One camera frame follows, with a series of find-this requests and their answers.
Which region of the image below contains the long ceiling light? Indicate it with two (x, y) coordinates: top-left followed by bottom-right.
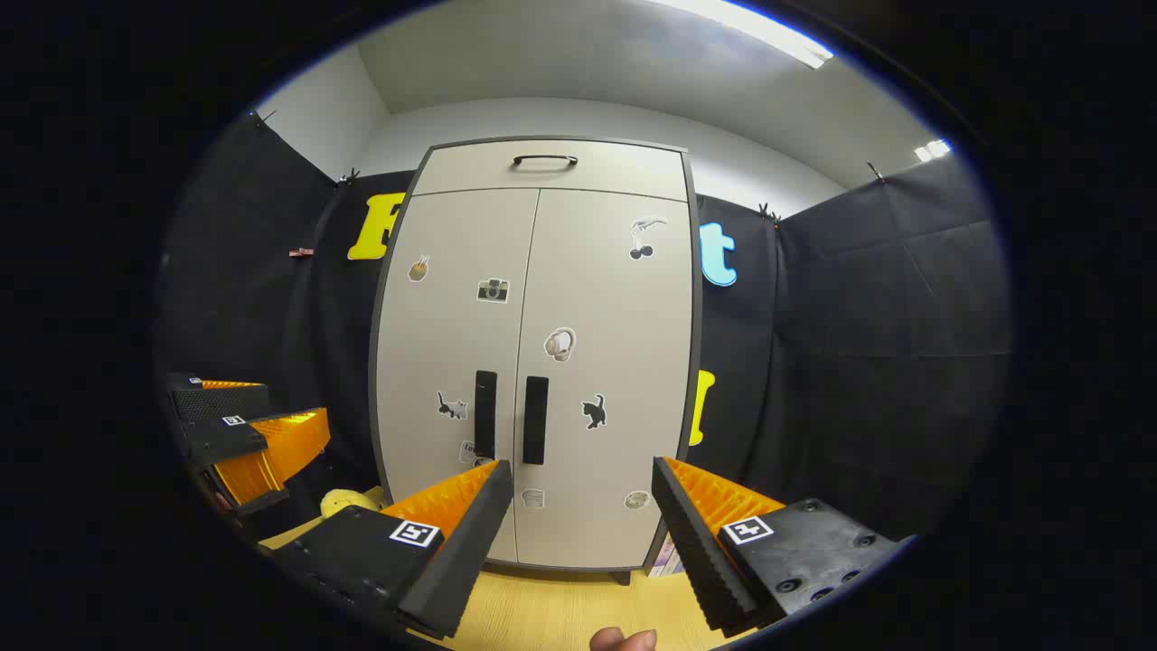
(651, 0), (834, 70)

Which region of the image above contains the beige cabinet drawer front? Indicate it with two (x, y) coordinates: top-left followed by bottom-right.
(411, 140), (690, 202)

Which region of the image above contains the yellow plush toy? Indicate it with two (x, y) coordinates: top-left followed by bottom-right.
(321, 488), (385, 521)

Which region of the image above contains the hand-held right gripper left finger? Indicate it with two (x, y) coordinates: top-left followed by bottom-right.
(258, 459), (514, 641)

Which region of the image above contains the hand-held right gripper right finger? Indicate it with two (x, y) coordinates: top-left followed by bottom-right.
(651, 457), (914, 634)

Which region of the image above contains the small printed box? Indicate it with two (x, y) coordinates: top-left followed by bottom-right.
(649, 533), (685, 580)

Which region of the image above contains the beige double-door shoe cabinet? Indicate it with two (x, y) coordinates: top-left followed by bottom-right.
(368, 136), (704, 587)

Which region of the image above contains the black backdrop cloth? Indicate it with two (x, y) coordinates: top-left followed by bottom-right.
(154, 113), (1013, 543)

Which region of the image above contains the beige headphone-sticker cabinet door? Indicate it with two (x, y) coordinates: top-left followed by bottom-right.
(513, 188), (695, 571)

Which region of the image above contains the beige camera-sticker cabinet door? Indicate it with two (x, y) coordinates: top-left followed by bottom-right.
(375, 188), (541, 566)

